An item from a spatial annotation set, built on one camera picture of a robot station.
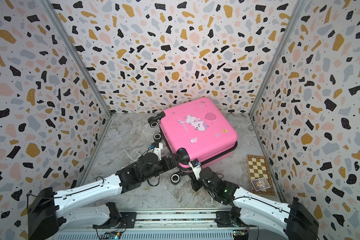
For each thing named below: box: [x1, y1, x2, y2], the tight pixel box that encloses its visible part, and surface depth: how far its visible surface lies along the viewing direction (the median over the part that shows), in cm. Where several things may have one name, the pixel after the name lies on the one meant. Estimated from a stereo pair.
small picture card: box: [251, 177, 271, 192], surface depth 83 cm
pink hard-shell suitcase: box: [148, 97, 238, 185], surface depth 87 cm
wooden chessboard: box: [247, 154, 276, 196], surface depth 92 cm
